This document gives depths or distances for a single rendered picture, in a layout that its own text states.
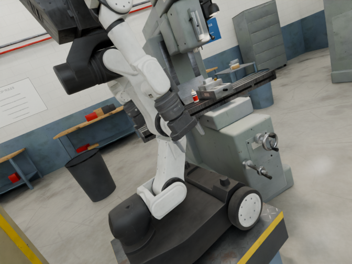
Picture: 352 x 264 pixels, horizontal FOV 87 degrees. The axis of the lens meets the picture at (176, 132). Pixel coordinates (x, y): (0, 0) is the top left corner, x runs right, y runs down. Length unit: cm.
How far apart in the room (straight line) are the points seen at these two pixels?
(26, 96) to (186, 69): 469
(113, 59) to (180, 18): 80
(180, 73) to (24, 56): 467
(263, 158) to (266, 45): 570
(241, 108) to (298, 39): 763
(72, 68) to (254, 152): 114
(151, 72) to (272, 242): 97
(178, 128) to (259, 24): 631
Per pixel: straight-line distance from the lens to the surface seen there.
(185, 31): 148
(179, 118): 66
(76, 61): 80
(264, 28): 696
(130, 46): 64
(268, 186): 157
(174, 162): 94
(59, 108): 576
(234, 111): 143
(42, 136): 595
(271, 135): 123
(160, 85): 61
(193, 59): 196
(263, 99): 377
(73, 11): 82
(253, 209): 106
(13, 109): 606
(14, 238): 181
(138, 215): 93
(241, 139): 128
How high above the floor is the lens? 122
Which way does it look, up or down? 17 degrees down
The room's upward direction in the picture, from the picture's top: 22 degrees counter-clockwise
